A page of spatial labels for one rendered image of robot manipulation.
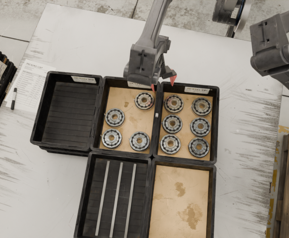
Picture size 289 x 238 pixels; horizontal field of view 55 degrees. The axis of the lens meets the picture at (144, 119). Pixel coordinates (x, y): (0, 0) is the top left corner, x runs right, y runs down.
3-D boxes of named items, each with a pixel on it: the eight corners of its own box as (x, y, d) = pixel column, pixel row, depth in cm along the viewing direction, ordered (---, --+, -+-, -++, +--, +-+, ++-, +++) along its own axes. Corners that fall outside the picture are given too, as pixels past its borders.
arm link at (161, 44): (158, 72, 85) (124, 64, 86) (155, 89, 88) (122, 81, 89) (173, 36, 121) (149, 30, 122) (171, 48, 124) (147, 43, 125)
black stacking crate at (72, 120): (55, 80, 159) (48, 71, 148) (106, 85, 157) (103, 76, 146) (39, 148, 147) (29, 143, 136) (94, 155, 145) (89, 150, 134)
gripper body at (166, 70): (173, 74, 131) (171, 61, 126) (152, 81, 129) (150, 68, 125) (168, 68, 135) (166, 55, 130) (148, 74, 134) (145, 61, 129)
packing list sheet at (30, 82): (23, 58, 177) (22, 58, 177) (57, 66, 175) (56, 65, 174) (2, 105, 168) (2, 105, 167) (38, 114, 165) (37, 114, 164)
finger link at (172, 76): (179, 87, 136) (176, 71, 130) (165, 92, 135) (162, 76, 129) (173, 80, 141) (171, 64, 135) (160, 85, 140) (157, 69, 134)
